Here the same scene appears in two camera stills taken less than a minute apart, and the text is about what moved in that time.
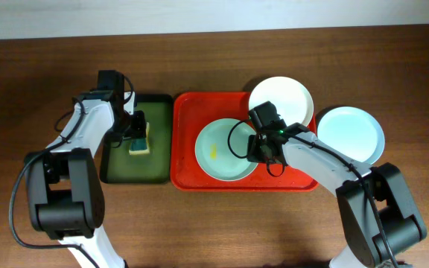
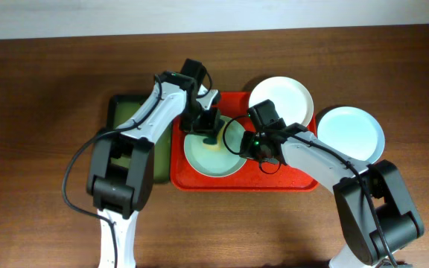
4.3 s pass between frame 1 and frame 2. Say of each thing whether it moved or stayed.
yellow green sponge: moved
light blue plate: stayed
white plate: stayed
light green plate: moved
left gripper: moved
